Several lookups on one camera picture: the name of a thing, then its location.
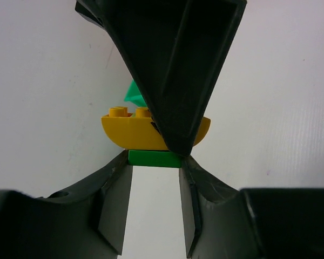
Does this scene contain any small yellow lego plate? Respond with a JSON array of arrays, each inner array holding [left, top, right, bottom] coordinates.
[[100, 106, 212, 151]]

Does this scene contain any green lego plate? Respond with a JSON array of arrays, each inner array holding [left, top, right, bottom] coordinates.
[[128, 150, 181, 168]]

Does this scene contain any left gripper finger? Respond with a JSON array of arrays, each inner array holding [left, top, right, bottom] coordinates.
[[179, 158, 324, 258], [0, 151, 133, 258]]

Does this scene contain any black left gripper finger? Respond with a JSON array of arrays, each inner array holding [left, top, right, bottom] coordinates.
[[75, 0, 247, 156]]

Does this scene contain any green storage bin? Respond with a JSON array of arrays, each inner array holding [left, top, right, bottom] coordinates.
[[124, 80, 147, 107]]

